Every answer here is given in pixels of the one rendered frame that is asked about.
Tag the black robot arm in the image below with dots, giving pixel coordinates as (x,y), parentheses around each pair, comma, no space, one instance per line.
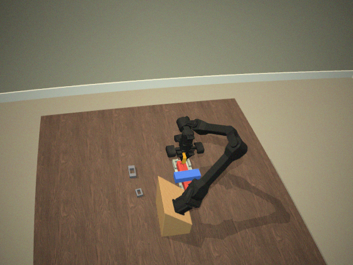
(198,188)

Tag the red long block with rectangular slots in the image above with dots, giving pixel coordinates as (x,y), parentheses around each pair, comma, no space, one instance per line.
(182,167)

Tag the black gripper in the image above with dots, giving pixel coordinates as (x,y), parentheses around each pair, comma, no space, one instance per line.
(188,148)

